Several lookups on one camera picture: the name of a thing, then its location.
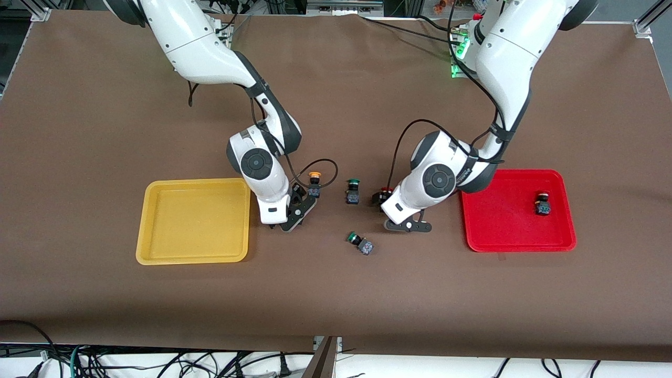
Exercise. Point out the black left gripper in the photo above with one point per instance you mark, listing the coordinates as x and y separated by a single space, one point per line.
379 199

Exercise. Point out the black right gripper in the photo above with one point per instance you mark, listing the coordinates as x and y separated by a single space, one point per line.
299 197

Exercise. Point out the red push button switch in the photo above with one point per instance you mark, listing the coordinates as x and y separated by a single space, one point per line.
542 206
387 189

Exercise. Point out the yellow push button switch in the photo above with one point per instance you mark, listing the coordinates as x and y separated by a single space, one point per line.
314 190

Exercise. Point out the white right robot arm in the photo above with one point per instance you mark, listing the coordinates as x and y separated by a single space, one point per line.
199 47

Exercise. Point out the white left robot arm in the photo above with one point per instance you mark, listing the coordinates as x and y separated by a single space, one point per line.
504 58

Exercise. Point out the brown table cover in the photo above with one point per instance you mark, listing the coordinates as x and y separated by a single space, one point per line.
336 294

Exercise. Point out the yellow plastic tray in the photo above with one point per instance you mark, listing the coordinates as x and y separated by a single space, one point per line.
194 220

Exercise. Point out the red plastic tray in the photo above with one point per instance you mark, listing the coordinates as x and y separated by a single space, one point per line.
509 220

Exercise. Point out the dark brown beam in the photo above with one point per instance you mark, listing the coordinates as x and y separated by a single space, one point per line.
323 365

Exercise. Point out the black power plug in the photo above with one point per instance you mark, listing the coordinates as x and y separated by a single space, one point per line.
284 367

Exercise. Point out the orange background object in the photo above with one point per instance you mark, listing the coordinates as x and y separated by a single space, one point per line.
443 6

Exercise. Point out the aluminium corner profile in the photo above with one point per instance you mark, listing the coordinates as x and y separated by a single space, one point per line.
643 26
41 14

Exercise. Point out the green push button switch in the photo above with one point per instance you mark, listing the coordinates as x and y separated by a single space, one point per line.
362 244
352 195

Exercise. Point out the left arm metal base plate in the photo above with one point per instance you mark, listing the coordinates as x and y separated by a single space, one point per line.
455 71

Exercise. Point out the silver metal bracket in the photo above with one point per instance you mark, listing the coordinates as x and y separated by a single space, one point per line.
339 344

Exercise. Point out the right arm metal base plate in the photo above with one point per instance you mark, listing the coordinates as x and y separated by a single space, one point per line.
227 34

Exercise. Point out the silver metal rail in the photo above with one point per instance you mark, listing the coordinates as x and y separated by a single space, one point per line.
341 6

